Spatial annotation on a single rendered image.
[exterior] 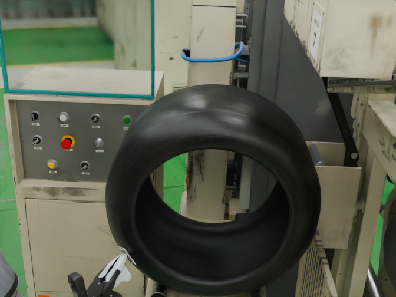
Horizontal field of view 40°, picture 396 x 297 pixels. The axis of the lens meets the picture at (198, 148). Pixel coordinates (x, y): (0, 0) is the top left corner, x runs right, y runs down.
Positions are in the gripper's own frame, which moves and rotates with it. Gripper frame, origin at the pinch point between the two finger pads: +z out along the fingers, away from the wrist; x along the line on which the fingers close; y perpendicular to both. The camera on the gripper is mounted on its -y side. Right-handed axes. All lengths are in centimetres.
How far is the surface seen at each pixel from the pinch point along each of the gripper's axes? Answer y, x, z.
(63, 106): -22, -64, 38
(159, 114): -21.1, 13.1, 31.8
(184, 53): -18, -7, 60
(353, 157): 35, 22, 63
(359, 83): -4, 53, 54
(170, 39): 63, -270, 203
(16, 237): 43, -208, -5
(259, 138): -4, 32, 38
